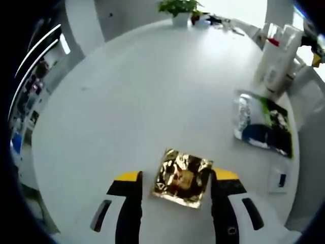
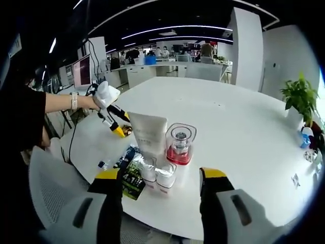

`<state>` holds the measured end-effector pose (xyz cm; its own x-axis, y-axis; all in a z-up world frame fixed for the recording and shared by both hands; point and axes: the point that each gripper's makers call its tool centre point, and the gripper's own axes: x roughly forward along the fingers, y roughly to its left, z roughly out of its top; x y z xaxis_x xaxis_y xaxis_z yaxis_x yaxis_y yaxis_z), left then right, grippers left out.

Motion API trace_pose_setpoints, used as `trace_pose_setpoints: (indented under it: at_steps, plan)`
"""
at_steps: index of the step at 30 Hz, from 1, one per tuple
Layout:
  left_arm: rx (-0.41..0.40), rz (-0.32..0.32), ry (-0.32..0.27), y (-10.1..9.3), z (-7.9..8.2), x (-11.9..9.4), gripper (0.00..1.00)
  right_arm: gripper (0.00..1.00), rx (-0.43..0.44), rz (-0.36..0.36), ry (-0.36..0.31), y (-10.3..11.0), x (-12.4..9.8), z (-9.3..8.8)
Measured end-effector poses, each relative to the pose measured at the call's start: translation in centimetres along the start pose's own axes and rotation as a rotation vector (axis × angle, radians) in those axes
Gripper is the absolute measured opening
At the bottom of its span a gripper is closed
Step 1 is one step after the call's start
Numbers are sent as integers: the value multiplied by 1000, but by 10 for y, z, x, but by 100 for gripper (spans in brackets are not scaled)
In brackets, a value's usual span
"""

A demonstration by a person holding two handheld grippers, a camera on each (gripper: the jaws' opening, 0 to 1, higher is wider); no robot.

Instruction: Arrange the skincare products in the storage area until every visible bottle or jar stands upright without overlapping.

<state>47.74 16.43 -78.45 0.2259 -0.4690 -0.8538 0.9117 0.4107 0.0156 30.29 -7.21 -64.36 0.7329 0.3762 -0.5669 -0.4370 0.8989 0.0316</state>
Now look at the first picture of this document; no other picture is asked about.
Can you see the pile of dark items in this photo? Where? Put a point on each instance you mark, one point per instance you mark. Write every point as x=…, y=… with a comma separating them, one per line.
x=218, y=20

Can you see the ceiling light strip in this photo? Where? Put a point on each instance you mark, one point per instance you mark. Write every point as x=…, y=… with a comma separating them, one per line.
x=52, y=43
x=54, y=29

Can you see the clear skincare bottle red collar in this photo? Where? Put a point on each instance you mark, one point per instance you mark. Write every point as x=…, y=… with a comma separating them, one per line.
x=264, y=61

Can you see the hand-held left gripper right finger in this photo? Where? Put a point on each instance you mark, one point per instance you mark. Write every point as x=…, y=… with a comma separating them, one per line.
x=223, y=203

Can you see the green potted plant white pot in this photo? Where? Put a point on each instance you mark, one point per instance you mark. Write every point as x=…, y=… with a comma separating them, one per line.
x=179, y=7

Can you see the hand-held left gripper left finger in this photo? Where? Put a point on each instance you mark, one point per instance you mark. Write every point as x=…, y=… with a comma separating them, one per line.
x=129, y=203

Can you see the white skincare tube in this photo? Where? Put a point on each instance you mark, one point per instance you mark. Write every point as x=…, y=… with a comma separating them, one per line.
x=287, y=63

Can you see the green black skincare sachet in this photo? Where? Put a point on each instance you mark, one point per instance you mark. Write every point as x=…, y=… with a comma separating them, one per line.
x=264, y=122

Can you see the gold foil skincare sachet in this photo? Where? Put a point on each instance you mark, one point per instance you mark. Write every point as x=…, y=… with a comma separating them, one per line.
x=181, y=178

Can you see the blue water barrel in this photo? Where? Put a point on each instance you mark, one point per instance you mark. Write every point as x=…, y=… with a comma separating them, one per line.
x=17, y=141

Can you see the small clear sachet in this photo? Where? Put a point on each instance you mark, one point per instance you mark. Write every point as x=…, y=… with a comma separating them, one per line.
x=279, y=180

